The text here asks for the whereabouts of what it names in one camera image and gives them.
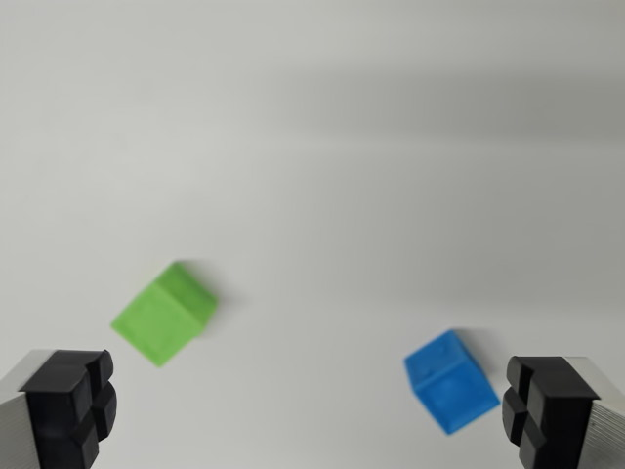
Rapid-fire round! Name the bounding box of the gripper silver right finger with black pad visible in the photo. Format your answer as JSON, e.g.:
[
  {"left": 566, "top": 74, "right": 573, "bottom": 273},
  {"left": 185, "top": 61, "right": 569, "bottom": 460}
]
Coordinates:
[{"left": 501, "top": 355, "right": 625, "bottom": 469}]

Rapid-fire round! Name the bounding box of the green soft cube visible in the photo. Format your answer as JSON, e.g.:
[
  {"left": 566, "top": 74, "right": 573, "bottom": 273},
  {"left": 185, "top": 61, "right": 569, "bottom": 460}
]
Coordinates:
[{"left": 110, "top": 260, "right": 218, "bottom": 368}]

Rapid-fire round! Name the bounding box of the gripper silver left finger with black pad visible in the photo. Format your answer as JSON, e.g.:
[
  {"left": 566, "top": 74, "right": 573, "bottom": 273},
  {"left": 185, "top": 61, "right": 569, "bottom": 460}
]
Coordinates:
[{"left": 0, "top": 348, "right": 119, "bottom": 469}]

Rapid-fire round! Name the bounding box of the blue soft cube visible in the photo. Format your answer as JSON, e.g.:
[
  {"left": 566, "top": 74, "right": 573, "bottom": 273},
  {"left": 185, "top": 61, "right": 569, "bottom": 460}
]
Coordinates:
[{"left": 402, "top": 328, "right": 502, "bottom": 437}]

